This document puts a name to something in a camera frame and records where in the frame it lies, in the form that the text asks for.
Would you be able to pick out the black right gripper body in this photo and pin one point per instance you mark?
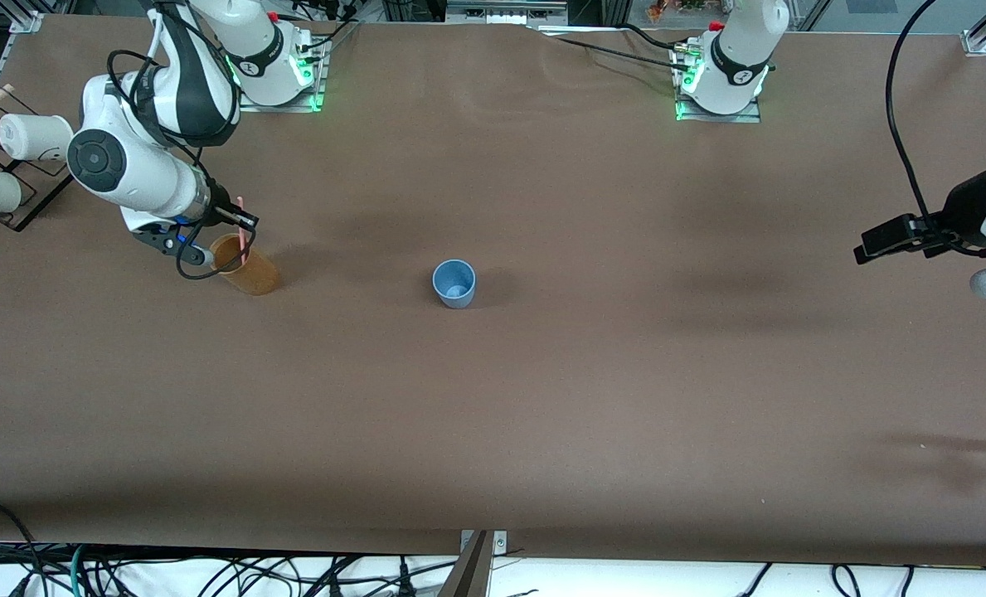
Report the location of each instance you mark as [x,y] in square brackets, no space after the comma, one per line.
[220,209]

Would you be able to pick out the pink straw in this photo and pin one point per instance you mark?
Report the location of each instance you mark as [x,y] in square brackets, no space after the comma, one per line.
[245,249]

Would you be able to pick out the blue plastic cup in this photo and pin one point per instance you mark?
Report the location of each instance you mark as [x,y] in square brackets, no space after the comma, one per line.
[455,298]

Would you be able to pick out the brown paper cup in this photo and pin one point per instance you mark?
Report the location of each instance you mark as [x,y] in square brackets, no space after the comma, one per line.
[260,278]

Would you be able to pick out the white cup with print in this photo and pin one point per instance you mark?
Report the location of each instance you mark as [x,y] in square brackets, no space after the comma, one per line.
[32,133]

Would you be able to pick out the grey metal box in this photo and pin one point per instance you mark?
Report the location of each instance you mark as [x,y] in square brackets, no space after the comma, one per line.
[501,12]

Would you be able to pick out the dark angled bar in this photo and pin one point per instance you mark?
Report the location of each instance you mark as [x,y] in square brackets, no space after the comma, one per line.
[469,576]

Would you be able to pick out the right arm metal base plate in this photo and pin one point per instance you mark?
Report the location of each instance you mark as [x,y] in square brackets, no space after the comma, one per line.
[321,75]

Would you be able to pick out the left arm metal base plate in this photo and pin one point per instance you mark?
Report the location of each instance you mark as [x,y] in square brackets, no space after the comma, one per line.
[750,118]

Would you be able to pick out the metal corner bracket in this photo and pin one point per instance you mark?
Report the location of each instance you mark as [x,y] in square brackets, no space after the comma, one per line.
[975,43]

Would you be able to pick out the grey metal table bracket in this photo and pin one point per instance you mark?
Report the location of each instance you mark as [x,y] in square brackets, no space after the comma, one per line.
[501,543]

